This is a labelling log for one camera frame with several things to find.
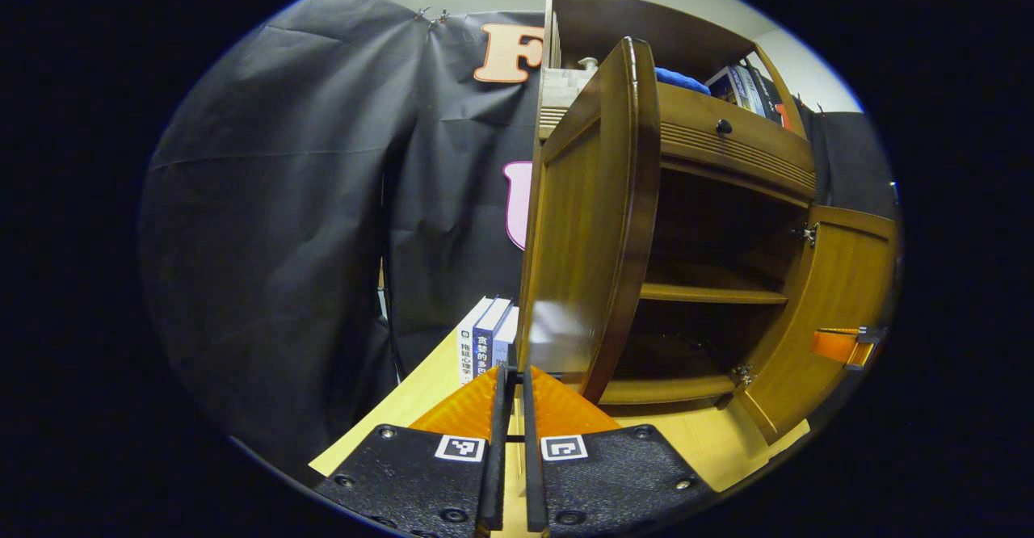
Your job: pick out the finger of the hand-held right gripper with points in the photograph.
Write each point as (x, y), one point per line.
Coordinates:
(832, 346)

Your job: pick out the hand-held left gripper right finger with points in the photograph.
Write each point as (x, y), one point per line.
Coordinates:
(535, 481)

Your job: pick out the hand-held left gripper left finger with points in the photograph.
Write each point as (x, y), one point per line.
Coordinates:
(494, 481)

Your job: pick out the wooden cabinet door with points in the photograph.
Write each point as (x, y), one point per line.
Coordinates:
(840, 279)
(582, 239)

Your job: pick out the wooden double-door shoe cabinet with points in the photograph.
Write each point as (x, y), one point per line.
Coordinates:
(638, 21)

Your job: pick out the metal door hinge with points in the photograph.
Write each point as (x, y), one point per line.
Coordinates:
(808, 235)
(741, 375)

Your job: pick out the white book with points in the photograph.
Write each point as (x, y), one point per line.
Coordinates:
(468, 344)

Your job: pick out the wooden inner shelf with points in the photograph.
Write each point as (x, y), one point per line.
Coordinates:
(703, 292)

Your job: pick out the dark blue book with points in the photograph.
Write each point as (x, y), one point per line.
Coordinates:
(487, 336)

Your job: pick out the pale grey book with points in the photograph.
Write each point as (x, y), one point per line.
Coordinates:
(507, 336)

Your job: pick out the wooden drawer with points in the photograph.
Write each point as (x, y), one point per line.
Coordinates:
(759, 146)

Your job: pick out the black round drawer knob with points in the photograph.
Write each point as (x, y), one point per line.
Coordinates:
(724, 127)

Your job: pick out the black book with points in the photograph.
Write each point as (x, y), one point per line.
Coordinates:
(780, 103)
(766, 95)

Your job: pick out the pale blue book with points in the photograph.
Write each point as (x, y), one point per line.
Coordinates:
(747, 90)

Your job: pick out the blue towel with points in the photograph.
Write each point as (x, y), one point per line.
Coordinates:
(683, 80)

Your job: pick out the black backdrop cloth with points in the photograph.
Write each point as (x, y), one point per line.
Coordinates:
(266, 199)

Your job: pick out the glass bottle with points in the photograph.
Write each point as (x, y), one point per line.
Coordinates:
(588, 63)

